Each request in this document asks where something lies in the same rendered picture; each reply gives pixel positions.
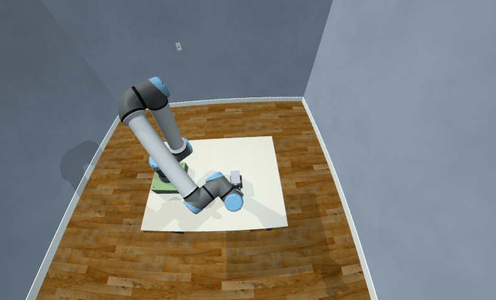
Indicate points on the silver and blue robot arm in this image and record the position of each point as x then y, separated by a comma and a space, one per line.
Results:
153, 94

